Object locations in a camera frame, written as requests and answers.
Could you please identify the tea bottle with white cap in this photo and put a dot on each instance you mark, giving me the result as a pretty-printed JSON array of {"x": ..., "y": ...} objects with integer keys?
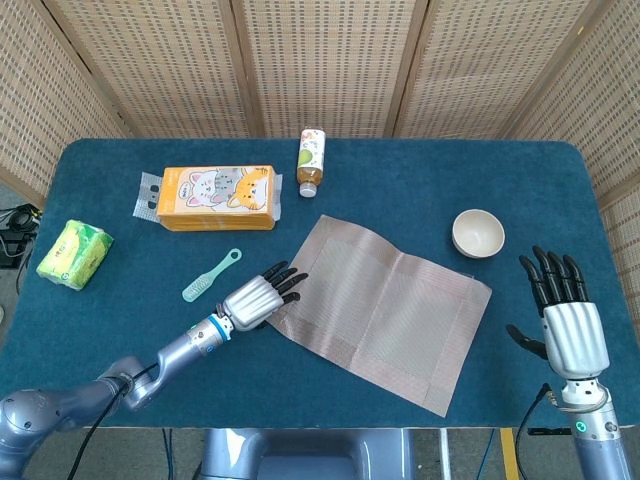
[{"x": 311, "y": 160}]

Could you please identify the grey-blue robot torso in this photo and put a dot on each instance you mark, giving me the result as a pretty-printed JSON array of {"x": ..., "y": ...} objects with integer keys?
[{"x": 300, "y": 455}]

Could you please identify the brown woven placemat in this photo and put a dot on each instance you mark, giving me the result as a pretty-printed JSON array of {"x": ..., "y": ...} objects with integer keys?
[{"x": 380, "y": 310}]

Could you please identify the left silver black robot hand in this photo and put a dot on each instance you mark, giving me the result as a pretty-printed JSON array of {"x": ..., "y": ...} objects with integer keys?
[{"x": 252, "y": 302}]

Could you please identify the cream round bowl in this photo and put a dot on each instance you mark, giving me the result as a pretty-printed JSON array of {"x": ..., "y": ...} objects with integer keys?
[{"x": 478, "y": 234}]

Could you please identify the blue table cover cloth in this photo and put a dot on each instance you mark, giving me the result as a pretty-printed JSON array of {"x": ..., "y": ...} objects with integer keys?
[{"x": 150, "y": 340}]

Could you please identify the mint green brush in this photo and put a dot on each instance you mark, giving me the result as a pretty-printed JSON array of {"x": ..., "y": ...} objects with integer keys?
[{"x": 197, "y": 289}]

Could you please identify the white table leg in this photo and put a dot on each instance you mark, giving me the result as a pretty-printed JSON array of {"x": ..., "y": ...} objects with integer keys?
[{"x": 445, "y": 455}]

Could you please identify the green yellow tissue pack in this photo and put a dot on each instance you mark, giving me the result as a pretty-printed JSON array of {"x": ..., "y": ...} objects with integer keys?
[{"x": 75, "y": 255}]

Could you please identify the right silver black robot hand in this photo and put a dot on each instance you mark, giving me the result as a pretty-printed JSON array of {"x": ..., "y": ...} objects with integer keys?
[{"x": 575, "y": 340}]

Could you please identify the woven bamboo folding screen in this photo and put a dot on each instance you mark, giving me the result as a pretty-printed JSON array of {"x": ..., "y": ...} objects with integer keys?
[{"x": 325, "y": 65}]

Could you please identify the orange cat-print tissue pack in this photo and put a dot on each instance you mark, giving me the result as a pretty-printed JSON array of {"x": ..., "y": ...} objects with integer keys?
[{"x": 215, "y": 200}]

